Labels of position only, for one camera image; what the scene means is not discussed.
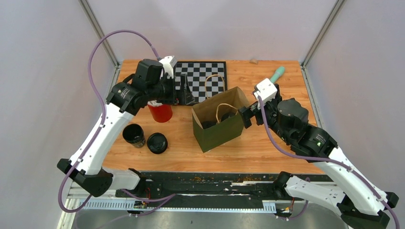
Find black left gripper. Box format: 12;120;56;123
148;73;195;105

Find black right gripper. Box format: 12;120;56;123
237;95;290;143

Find green paper bag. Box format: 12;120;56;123
191;87;249;153

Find black cup lid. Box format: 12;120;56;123
202;121;217;129
220;112;235;122

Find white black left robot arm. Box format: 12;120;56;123
57;56;194;197

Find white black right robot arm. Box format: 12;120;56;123
238;96;400;229

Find black white chessboard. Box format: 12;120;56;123
173;61;228;105

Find red straw holder cup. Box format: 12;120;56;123
148;102;173;123

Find white wrapped straws bundle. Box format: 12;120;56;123
148;101;162;107

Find small brown wood block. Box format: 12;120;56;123
249;59;259;65

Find black lid stack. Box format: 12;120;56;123
147;133;168;155

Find black cup stack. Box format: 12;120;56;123
122;124;146;148

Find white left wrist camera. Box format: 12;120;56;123
159;55;178;78

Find mint green handle tool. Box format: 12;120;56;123
270;66;285;84

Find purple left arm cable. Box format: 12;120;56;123
57;30;176;222

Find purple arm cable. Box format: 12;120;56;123
57;30;176;222
256;96;401;229

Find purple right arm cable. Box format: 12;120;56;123
256;96;401;229

